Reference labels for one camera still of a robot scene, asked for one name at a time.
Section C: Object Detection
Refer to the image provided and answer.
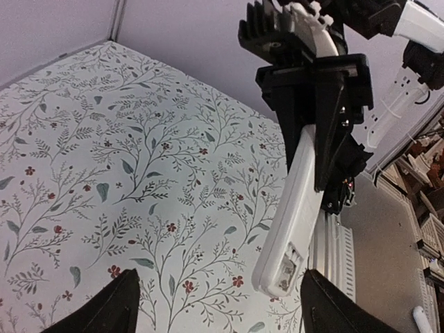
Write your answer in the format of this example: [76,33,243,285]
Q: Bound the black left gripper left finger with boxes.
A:
[44,269,140,333]

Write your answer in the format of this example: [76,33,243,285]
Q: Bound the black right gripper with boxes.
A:
[256,54,373,208]

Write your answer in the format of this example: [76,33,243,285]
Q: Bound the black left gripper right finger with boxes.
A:
[300,269,397,333]

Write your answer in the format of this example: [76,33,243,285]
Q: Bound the white air conditioner remote control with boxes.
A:
[251,125,323,298]

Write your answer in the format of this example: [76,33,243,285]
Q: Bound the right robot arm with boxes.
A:
[238,1,443,214]

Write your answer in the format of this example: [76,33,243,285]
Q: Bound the floral patterned table cloth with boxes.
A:
[1,42,304,332]

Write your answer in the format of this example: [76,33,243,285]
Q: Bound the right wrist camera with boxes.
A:
[237,1,345,65]

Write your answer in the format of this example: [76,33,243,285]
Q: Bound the right aluminium corner post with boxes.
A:
[107,0,128,42]

